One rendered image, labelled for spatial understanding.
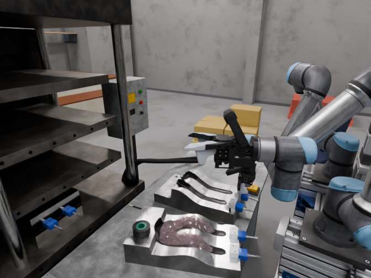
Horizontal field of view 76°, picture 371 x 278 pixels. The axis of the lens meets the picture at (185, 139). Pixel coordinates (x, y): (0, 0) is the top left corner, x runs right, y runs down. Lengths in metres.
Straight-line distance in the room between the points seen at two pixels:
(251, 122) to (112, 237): 3.27
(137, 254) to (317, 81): 1.08
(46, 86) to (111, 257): 0.84
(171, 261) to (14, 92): 0.96
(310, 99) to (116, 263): 1.13
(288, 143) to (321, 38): 6.65
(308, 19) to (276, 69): 1.37
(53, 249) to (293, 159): 1.17
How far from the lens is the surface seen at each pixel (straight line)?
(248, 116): 4.14
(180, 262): 1.13
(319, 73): 1.22
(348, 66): 7.29
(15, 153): 1.21
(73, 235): 1.45
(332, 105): 0.84
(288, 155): 0.68
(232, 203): 1.33
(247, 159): 0.68
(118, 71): 1.47
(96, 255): 1.29
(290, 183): 0.73
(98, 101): 5.18
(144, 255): 1.15
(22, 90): 1.23
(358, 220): 0.88
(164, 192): 1.50
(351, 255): 1.07
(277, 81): 7.46
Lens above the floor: 1.71
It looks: 22 degrees down
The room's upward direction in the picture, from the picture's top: straight up
